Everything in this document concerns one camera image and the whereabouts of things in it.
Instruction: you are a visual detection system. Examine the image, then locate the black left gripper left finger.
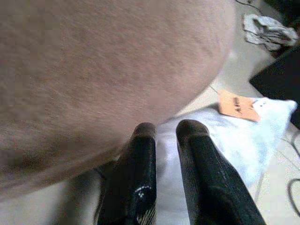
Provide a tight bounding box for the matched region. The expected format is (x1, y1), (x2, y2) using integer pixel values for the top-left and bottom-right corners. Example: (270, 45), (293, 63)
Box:
(97, 122), (157, 225)

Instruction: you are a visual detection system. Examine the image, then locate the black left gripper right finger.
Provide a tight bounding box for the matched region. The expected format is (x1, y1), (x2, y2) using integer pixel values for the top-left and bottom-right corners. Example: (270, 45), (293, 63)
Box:
(175, 119), (267, 225)

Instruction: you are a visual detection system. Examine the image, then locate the grey pillow with orange tag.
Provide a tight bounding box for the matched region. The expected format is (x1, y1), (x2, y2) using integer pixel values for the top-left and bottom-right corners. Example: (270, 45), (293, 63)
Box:
(154, 90), (298, 225)

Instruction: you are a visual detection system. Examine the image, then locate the brown round velvet sofa chair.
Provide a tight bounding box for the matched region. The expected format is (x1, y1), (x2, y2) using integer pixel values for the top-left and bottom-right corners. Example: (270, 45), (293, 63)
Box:
(0, 0), (236, 200)

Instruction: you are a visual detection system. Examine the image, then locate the black square box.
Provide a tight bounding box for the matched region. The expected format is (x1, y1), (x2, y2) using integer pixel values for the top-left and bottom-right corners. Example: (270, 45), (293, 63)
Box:
(249, 45), (300, 129)

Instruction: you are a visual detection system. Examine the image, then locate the crumpled white cloth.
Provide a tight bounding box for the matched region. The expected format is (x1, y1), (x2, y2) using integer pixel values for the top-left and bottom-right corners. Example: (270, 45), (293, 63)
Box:
(242, 13), (300, 51)

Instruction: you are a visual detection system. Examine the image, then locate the black looped floor cable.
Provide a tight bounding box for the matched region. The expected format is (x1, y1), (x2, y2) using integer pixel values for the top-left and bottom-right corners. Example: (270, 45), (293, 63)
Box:
(287, 178), (300, 216)

